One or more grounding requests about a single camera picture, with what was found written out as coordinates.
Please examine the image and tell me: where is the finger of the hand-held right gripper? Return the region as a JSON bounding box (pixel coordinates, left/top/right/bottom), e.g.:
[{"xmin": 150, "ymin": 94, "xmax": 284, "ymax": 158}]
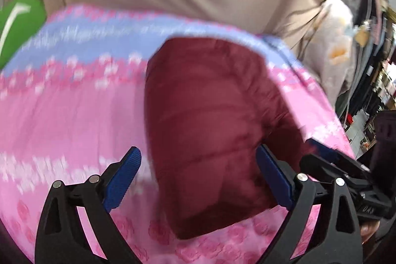
[
  {"xmin": 307, "ymin": 139, "xmax": 371, "ymax": 174},
  {"xmin": 300, "ymin": 154, "xmax": 394, "ymax": 220}
]

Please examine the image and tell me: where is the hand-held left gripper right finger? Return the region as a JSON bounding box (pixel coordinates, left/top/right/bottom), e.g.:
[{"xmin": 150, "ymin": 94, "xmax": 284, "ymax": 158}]
[{"xmin": 255, "ymin": 144, "xmax": 363, "ymax": 264}]

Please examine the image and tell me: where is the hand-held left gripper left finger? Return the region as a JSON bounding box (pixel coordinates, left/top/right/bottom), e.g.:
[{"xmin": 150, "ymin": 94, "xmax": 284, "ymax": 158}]
[{"xmin": 35, "ymin": 146, "xmax": 143, "ymax": 264}]

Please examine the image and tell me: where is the maroon quilted jacket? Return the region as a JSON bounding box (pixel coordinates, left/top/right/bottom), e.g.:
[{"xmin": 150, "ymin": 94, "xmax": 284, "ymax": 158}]
[{"xmin": 144, "ymin": 38, "xmax": 313, "ymax": 240}]

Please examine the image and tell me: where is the person's right hand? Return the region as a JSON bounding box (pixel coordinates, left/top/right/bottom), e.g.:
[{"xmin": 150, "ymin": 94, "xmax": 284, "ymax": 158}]
[{"xmin": 360, "ymin": 218, "xmax": 382, "ymax": 245}]

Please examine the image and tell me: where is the cluttered shelf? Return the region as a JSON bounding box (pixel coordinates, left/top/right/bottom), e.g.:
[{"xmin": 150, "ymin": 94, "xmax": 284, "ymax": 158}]
[{"xmin": 342, "ymin": 0, "xmax": 396, "ymax": 161}]

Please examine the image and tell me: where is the floral pink and blue bedsheet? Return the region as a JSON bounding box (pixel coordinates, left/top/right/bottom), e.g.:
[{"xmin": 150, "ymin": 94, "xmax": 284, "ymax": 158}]
[{"xmin": 0, "ymin": 2, "xmax": 356, "ymax": 264}]

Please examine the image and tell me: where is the pale floral hanging garment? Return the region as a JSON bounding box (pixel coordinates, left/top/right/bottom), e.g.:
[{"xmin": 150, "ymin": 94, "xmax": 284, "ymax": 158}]
[{"xmin": 295, "ymin": 0, "xmax": 357, "ymax": 105}]

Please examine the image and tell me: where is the green cushion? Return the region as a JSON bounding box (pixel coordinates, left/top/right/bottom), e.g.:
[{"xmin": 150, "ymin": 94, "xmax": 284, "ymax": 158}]
[{"xmin": 0, "ymin": 0, "xmax": 48, "ymax": 70}]

